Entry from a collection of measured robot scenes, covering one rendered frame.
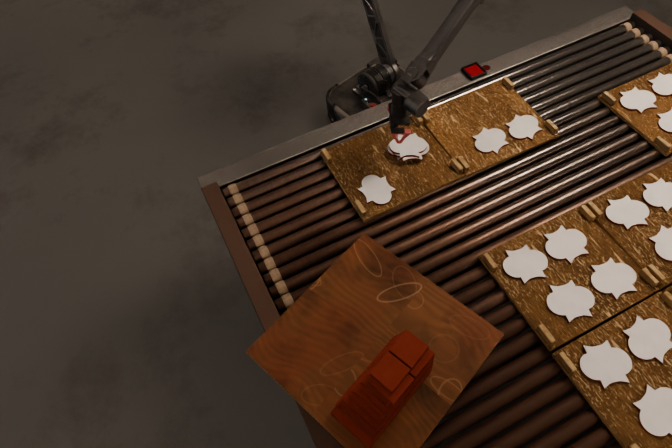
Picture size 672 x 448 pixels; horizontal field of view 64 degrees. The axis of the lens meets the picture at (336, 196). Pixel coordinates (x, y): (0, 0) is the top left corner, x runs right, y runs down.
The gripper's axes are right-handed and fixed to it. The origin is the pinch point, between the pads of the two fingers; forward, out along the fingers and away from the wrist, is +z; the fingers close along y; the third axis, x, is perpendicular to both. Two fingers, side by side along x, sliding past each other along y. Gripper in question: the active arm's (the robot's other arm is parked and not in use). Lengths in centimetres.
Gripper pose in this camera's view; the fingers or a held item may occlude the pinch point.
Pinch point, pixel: (397, 131)
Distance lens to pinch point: 191.8
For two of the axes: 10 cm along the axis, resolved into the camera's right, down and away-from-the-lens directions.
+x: -10.0, 0.5, 0.1
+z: 0.4, 6.0, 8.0
